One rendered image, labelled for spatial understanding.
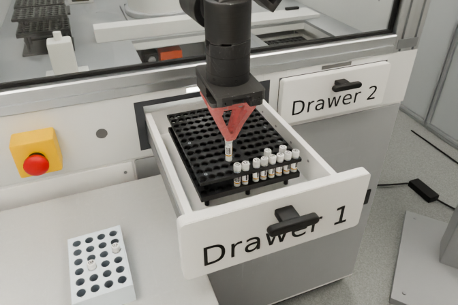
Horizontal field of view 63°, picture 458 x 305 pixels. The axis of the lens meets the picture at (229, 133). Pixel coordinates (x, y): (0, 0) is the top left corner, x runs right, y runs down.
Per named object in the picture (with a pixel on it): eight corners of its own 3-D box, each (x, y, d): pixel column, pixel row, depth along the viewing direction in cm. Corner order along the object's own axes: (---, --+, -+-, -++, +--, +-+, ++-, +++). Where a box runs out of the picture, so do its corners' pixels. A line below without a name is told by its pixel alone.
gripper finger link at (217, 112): (240, 119, 60) (240, 64, 55) (257, 143, 55) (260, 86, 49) (198, 127, 58) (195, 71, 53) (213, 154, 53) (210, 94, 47)
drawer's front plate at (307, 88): (382, 103, 96) (392, 62, 90) (279, 125, 87) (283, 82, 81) (377, 100, 97) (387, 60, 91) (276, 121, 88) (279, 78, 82)
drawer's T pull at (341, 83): (362, 88, 85) (362, 82, 84) (333, 92, 83) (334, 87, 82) (352, 81, 88) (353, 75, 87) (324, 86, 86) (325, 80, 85)
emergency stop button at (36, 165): (51, 175, 66) (46, 156, 64) (26, 180, 65) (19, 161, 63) (52, 165, 68) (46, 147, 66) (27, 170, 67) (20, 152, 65)
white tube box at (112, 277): (136, 299, 56) (133, 284, 54) (77, 320, 54) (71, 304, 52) (123, 239, 66) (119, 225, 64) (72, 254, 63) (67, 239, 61)
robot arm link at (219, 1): (214, -4, 41) (260, -10, 43) (191, -17, 46) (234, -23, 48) (216, 56, 44) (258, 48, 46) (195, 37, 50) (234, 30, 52)
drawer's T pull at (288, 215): (319, 223, 51) (321, 216, 50) (269, 239, 48) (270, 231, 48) (305, 205, 54) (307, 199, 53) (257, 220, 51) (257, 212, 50)
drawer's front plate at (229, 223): (358, 225, 61) (372, 172, 55) (185, 281, 52) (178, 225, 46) (351, 218, 62) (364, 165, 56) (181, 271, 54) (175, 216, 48)
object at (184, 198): (344, 214, 61) (351, 185, 58) (191, 261, 53) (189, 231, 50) (246, 103, 92) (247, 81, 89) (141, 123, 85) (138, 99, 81)
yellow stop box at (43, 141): (63, 172, 69) (53, 139, 65) (20, 182, 67) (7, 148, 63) (63, 156, 73) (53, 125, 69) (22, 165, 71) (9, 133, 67)
